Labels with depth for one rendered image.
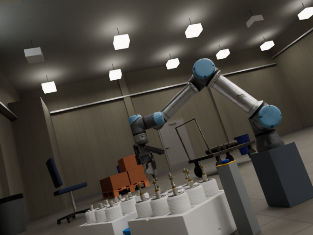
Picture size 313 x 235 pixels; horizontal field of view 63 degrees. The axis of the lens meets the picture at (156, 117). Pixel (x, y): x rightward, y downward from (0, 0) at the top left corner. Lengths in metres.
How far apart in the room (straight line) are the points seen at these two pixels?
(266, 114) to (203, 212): 0.59
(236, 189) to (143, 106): 10.51
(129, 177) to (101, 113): 5.42
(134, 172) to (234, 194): 5.32
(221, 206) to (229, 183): 0.15
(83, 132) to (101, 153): 1.19
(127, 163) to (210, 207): 5.27
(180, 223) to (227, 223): 0.28
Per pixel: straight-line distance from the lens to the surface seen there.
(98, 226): 1.65
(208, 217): 1.21
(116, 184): 6.28
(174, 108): 1.53
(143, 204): 1.32
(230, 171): 1.18
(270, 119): 1.41
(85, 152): 10.95
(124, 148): 11.03
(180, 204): 1.15
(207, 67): 1.41
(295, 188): 1.55
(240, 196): 1.20
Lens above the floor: 0.39
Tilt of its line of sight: 10 degrees up
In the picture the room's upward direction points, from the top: 17 degrees counter-clockwise
